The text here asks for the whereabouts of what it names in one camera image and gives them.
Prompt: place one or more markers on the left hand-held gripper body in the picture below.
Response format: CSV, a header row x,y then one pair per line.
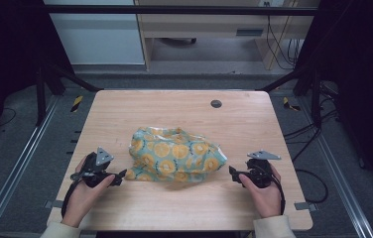
x,y
93,165

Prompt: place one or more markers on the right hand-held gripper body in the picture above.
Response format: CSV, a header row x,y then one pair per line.
x,y
260,172

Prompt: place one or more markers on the teal cloth with orange slices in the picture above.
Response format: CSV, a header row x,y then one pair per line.
x,y
174,155

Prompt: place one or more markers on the person's right hand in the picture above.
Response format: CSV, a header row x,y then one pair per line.
x,y
267,201

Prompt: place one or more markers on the person's left hand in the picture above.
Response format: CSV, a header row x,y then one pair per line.
x,y
82,198

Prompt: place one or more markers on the yellow black striped tape piece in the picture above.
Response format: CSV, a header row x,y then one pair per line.
x,y
288,104
76,103

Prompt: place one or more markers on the white cabinet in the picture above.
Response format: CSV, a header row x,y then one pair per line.
x,y
98,36

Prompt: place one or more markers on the grey metal table bracket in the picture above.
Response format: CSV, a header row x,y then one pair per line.
x,y
305,206
54,204

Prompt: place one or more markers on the silver metal floor rail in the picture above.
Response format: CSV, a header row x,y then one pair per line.
x,y
12,175
343,185

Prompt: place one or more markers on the black metal frame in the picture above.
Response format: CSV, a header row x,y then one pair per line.
x,y
174,9

